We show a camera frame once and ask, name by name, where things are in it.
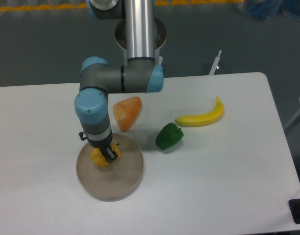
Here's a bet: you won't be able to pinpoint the white metal frame bracket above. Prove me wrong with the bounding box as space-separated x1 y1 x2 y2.
209 50 222 75

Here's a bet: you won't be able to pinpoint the orange triangular toy bread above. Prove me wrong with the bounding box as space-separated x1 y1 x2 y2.
113 96 142 132

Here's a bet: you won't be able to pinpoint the black device at table edge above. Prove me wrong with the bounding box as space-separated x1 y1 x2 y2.
288 199 300 224

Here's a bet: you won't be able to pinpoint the green toy bell pepper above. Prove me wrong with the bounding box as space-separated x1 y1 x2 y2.
155 123 184 150

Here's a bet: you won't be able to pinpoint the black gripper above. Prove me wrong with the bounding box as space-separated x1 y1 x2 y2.
78 131 119 164

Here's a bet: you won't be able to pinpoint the yellow toy banana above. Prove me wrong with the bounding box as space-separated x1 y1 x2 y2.
175 96 225 127

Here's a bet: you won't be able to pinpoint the blue plastic bags in background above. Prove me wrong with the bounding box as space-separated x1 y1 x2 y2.
243 0 300 20

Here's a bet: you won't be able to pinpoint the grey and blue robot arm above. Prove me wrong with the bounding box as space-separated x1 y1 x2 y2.
74 0 164 164

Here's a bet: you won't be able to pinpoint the beige round plate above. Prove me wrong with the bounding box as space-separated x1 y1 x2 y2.
76 133 144 201

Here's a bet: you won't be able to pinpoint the yellow toy bell pepper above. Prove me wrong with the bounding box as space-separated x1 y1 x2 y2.
90 142 121 167

